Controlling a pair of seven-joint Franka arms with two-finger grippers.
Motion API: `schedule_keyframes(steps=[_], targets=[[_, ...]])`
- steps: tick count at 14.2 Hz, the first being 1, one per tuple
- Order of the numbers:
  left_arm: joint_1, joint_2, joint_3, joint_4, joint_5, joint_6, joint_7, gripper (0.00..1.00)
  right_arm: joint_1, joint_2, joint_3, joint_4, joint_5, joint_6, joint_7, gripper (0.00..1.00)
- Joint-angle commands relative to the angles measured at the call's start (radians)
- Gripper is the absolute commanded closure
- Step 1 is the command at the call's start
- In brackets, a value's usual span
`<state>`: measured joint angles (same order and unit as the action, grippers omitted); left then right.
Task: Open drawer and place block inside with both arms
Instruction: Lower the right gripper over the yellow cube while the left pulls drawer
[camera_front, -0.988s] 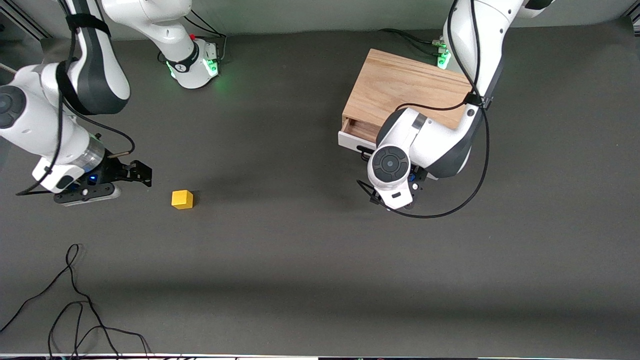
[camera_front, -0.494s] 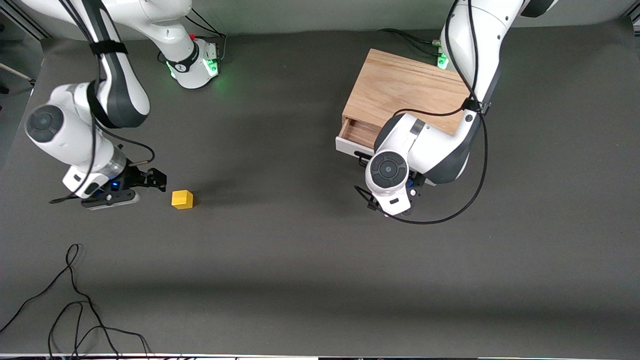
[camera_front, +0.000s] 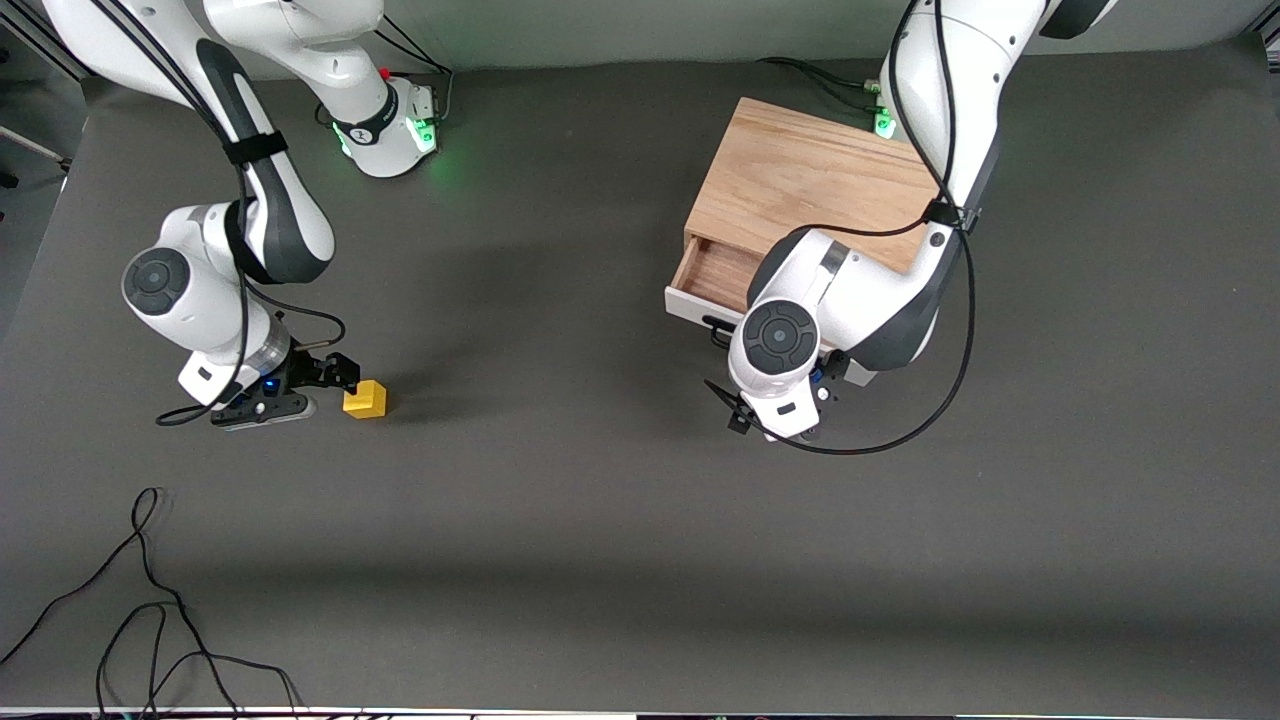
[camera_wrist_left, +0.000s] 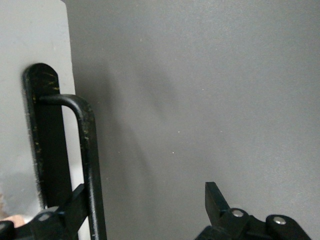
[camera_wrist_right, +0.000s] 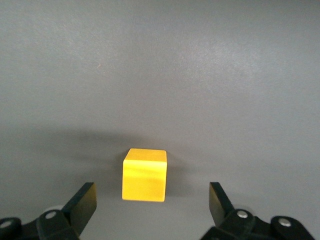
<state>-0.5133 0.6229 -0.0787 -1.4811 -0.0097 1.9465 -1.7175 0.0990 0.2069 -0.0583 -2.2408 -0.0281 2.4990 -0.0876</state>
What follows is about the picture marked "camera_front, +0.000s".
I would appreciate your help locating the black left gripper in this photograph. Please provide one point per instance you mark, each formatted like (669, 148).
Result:
(839, 361)

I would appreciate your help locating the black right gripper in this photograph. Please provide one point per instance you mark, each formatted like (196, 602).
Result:
(312, 371)

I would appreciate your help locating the yellow cube block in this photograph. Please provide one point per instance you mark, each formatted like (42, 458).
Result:
(365, 400)

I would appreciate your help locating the white-fronted wooden drawer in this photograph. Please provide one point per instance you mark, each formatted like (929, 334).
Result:
(715, 275)

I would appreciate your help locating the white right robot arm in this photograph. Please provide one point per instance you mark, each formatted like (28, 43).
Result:
(280, 220)

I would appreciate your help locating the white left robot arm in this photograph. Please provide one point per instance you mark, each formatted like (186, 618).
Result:
(950, 80)

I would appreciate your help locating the wooden drawer cabinet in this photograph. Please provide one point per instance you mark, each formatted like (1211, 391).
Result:
(800, 170)

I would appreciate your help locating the grey table mat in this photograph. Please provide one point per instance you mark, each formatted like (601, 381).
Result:
(640, 520)

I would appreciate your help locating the thin metal rod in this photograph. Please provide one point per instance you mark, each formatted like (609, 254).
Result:
(35, 148)

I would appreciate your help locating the aluminium frame profile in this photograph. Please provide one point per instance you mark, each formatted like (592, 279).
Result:
(1270, 38)
(35, 50)

